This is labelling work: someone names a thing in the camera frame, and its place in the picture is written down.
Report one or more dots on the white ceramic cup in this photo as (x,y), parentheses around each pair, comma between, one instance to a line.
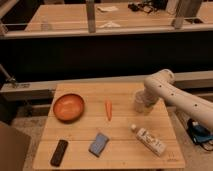
(140,101)

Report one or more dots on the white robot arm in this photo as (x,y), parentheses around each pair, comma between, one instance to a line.
(160,85)

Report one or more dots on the orange ceramic bowl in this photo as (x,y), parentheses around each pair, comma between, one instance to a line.
(68,107)

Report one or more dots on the orange carrot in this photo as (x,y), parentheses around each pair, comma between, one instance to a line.
(108,107)

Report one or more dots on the white plastic bottle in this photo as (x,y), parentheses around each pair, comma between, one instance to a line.
(150,141)

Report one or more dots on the white folded paper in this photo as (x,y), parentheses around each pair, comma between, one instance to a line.
(110,24)

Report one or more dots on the blue sponge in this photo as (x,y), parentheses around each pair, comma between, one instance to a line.
(98,145)

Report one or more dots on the black remote control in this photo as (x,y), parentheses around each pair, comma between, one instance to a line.
(59,153)

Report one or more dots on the white paper on far table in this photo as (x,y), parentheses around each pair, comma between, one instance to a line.
(107,9)

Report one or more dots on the blue and black headphones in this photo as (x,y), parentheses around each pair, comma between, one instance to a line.
(199,134)

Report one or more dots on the brown cardboard box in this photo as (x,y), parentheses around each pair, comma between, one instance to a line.
(14,146)

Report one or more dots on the grey metal post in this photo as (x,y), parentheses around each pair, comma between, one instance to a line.
(180,13)
(90,9)

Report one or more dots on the metal clamp on rail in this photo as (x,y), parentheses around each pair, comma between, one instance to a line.
(12,80)

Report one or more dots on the grey metal post right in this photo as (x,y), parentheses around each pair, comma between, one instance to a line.
(180,13)

